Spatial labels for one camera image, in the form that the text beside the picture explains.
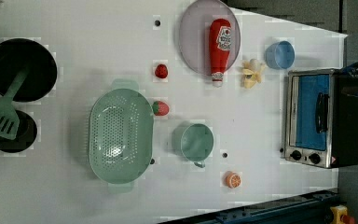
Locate yellow red clamp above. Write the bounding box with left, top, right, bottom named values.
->
left=330, top=205, right=356, bottom=224

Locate small black pot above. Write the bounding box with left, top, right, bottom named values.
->
left=0, top=110, right=37, bottom=153

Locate green plastic colander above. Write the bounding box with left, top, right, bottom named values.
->
left=89, top=78, right=154, bottom=194

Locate grey round plate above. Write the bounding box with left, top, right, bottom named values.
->
left=178, top=0, right=241, bottom=76

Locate silver black toaster oven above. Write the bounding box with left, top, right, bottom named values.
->
left=283, top=69, right=358, bottom=169

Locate red plush ketchup bottle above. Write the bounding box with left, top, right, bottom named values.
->
left=209, top=19, right=232, bottom=88

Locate blue plastic cup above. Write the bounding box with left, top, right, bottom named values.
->
left=265, top=41, right=296, bottom=69

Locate green plastic spatula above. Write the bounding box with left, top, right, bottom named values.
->
left=0, top=66, right=30, bottom=140

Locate yellow plush banana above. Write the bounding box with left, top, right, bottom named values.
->
left=242, top=59, right=266, bottom=89

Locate small dark red strawberry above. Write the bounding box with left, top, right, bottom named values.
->
left=155, top=64, right=169, bottom=78

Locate green plastic cup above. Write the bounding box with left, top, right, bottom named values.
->
left=172, top=123, right=214, bottom=168

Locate orange slice toy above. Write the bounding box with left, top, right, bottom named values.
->
left=225, top=172, right=241, bottom=189

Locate light red plush strawberry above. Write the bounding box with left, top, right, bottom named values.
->
left=152, top=101, right=170, bottom=116

